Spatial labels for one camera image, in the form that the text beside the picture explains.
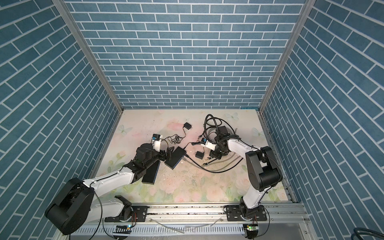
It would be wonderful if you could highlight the small black power adapter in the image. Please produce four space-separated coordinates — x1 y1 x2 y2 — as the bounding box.
195 151 205 160

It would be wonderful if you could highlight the black network switch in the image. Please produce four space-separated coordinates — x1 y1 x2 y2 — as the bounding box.
164 147 186 170

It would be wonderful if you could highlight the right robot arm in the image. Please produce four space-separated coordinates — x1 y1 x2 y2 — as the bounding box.
206 126 282 211

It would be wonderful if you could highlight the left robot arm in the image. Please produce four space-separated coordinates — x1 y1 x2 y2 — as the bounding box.
44 144 175 235

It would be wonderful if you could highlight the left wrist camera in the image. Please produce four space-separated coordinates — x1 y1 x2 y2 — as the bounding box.
152 134 162 152

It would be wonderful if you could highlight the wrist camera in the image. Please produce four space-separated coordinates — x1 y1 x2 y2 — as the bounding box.
201 138 217 151
152 134 162 152

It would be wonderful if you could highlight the long black switch box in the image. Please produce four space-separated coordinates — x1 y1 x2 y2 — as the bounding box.
142 161 161 185

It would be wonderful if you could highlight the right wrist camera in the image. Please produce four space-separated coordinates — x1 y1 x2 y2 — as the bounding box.
201 138 217 151

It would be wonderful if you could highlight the black wall plug adapter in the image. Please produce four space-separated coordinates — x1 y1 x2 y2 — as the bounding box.
183 123 192 130

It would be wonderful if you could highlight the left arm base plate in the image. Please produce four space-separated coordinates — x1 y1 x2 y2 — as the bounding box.
104 206 148 223

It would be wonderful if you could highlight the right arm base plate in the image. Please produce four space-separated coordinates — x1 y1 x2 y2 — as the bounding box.
223 204 267 222

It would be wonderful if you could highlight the aluminium front rail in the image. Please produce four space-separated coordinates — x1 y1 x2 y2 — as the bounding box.
67 202 310 229

